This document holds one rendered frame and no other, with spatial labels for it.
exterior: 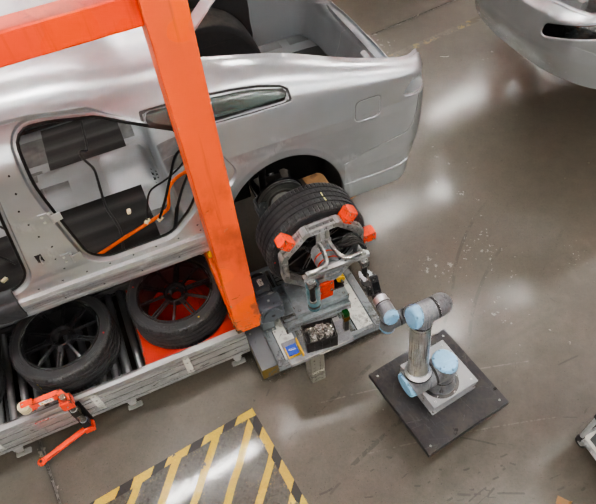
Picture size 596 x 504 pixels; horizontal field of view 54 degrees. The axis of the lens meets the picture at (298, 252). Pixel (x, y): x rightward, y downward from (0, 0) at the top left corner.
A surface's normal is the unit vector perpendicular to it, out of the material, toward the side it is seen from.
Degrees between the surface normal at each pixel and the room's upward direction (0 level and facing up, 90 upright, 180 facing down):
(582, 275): 0
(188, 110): 90
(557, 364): 0
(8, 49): 90
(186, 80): 90
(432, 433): 0
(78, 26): 90
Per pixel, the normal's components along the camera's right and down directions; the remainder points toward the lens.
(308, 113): 0.39, 0.61
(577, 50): -0.53, 0.69
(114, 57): 0.10, -0.61
